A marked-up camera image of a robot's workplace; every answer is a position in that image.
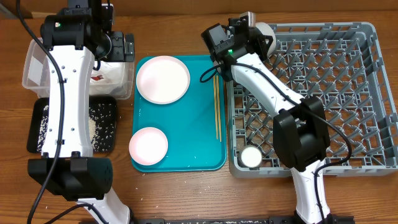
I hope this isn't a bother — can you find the small white cup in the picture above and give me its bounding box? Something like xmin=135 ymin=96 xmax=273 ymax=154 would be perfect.
xmin=238 ymin=145 xmax=262 ymax=169

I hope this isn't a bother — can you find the grey bowl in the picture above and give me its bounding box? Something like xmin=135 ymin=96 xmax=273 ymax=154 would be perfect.
xmin=256 ymin=22 xmax=277 ymax=57

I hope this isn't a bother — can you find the large pink plate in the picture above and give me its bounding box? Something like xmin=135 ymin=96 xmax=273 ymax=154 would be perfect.
xmin=136 ymin=56 xmax=190 ymax=105

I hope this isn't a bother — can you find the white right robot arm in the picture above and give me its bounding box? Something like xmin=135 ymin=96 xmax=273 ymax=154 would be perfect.
xmin=201 ymin=12 xmax=330 ymax=223

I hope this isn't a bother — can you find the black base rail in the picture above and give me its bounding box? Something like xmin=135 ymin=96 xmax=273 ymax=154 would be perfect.
xmin=137 ymin=215 xmax=355 ymax=224

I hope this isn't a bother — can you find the small pink plate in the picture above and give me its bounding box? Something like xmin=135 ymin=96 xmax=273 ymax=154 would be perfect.
xmin=129 ymin=127 xmax=169 ymax=166

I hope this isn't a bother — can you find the clear plastic waste bin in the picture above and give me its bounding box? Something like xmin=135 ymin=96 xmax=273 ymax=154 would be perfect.
xmin=22 ymin=40 xmax=134 ymax=100

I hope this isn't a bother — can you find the wooden chopstick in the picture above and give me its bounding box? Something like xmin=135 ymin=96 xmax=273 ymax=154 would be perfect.
xmin=215 ymin=75 xmax=222 ymax=142
xmin=212 ymin=75 xmax=218 ymax=139

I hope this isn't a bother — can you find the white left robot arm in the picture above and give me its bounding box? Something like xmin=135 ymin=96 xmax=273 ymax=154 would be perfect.
xmin=27 ymin=1 xmax=136 ymax=223

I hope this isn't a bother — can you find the grey plastic dish rack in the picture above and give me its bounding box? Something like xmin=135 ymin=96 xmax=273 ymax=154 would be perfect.
xmin=227 ymin=22 xmax=397 ymax=178

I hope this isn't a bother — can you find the red wrapper scrap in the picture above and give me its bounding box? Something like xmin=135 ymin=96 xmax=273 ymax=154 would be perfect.
xmin=91 ymin=75 xmax=104 ymax=82

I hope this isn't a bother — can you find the black food waste tray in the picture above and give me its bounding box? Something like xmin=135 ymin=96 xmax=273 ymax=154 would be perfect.
xmin=26 ymin=95 xmax=118 ymax=154

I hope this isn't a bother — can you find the cooked rice pile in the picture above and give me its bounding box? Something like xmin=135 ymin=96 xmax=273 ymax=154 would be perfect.
xmin=36 ymin=102 xmax=115 ymax=152

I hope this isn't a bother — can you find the teal plastic tray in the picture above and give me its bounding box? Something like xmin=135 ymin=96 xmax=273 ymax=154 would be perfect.
xmin=132 ymin=55 xmax=228 ymax=173

